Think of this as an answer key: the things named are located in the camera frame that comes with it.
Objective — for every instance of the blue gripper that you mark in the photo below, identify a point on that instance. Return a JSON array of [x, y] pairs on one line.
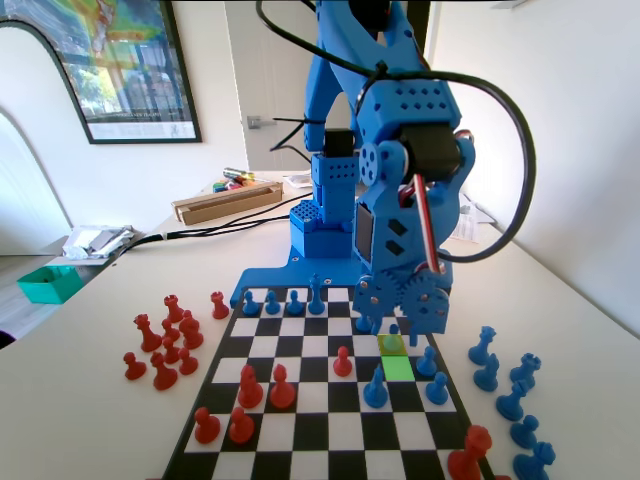
[[400, 295]]

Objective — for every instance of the blue pawn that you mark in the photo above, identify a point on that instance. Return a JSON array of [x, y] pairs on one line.
[[271, 305], [393, 343], [426, 363], [294, 305], [437, 391], [361, 327], [248, 306]]

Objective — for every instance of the black and white chessboard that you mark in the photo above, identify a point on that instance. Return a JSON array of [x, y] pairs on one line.
[[325, 400]]

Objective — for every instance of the blue king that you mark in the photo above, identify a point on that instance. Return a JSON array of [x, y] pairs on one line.
[[314, 301]]

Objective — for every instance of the red pawn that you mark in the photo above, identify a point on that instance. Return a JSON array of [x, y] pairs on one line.
[[134, 368], [342, 363], [241, 428], [187, 363], [206, 428], [171, 352], [169, 330]]

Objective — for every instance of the blue queen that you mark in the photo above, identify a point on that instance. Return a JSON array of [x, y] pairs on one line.
[[482, 348]]

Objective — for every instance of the blue bishop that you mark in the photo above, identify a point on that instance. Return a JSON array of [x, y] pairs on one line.
[[375, 393], [511, 403]]

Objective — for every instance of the blue base mounting plate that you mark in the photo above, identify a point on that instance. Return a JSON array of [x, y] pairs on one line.
[[280, 277]]

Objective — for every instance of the red bishop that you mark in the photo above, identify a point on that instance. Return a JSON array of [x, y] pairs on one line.
[[163, 376], [281, 391]]

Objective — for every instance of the white paper sheets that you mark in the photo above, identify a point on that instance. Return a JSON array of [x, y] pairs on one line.
[[296, 181]]

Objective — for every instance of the red king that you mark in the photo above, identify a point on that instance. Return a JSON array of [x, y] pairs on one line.
[[469, 456]]

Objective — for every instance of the red rook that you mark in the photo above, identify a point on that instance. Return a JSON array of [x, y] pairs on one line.
[[173, 310], [218, 306]]

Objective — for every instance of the long cardboard box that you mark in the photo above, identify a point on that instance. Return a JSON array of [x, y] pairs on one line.
[[225, 207]]

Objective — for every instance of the colourful marker set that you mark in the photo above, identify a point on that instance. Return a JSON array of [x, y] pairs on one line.
[[232, 183]]

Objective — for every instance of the red queen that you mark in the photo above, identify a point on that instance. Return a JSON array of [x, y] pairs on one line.
[[147, 336]]

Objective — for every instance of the pile of foil and paper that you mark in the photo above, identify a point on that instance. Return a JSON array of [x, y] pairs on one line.
[[95, 241]]

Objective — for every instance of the black framed poster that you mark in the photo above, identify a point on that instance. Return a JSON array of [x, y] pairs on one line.
[[135, 75]]

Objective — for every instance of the green plastic bin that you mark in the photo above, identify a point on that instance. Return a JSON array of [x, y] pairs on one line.
[[47, 285]]

